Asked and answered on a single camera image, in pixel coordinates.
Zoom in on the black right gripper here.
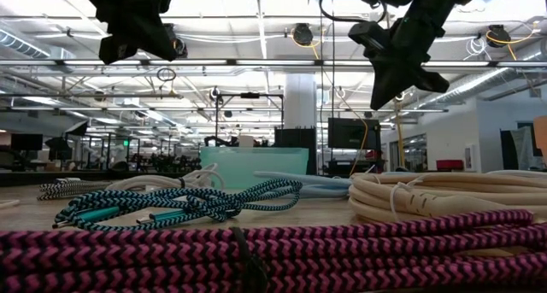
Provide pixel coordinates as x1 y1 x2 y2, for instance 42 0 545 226
369 2 450 110

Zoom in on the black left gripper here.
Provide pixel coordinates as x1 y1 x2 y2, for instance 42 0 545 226
96 4 177 66

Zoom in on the light blue ethernet cable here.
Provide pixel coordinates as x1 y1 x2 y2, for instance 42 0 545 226
254 170 354 199

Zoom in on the small white USB cable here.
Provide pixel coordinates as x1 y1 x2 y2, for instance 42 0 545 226
104 162 226 192

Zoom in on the teal black braided USB cable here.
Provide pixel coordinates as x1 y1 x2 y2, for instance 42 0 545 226
52 178 303 233

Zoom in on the pink black braided USB cable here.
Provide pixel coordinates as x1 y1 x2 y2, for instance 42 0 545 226
0 208 547 293

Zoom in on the large black display screen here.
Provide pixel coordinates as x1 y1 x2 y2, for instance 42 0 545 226
327 117 382 151

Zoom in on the white building column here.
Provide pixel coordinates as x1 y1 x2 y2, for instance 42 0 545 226
284 73 318 130

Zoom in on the red box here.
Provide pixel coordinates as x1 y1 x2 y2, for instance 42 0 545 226
435 159 465 172

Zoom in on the black equipment box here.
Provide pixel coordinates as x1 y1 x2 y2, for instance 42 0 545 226
273 126 319 175

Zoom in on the black studio light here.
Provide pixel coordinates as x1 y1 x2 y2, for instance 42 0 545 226
44 137 74 161

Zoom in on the small black monitor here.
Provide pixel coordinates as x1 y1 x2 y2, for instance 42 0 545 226
10 132 44 152

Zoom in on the teal translucent plastic bin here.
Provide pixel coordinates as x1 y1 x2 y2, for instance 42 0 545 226
199 146 310 190

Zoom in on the yellow hanging cable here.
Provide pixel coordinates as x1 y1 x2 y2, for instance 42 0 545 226
393 100 407 169

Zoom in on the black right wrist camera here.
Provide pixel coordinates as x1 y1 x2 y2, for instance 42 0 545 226
348 21 391 51

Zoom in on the black hanging cable reel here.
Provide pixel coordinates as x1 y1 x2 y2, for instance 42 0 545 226
291 22 315 47
164 23 189 59
485 23 512 49

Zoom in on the thin black hanging cable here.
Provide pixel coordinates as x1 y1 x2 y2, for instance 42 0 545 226
319 0 325 174

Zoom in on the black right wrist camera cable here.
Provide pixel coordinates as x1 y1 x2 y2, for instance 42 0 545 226
318 0 389 25

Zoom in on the silver ventilation duct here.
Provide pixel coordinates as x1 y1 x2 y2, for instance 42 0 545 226
416 66 547 111
0 27 52 60

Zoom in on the black camera rig frame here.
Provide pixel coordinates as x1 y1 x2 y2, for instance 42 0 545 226
215 91 285 149

